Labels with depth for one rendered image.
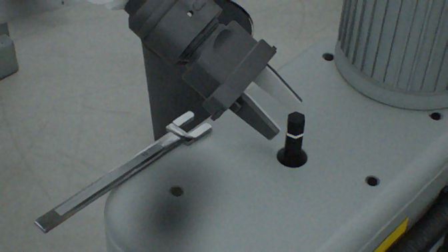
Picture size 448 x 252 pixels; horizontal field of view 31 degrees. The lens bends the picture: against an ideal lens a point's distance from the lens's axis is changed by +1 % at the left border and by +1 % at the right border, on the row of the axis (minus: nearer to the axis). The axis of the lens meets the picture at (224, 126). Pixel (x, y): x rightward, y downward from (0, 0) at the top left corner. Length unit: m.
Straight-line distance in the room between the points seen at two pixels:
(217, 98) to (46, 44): 3.43
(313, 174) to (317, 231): 0.09
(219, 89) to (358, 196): 0.20
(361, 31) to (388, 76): 0.07
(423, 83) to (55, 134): 2.87
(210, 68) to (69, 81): 3.16
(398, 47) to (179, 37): 0.28
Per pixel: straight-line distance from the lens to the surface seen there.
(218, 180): 0.92
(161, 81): 3.25
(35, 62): 4.16
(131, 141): 3.67
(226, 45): 0.90
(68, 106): 3.88
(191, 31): 0.87
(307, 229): 0.88
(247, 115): 0.90
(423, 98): 1.03
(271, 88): 0.94
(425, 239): 1.02
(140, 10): 0.88
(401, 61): 1.00
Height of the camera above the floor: 2.57
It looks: 43 degrees down
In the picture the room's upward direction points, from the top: 3 degrees clockwise
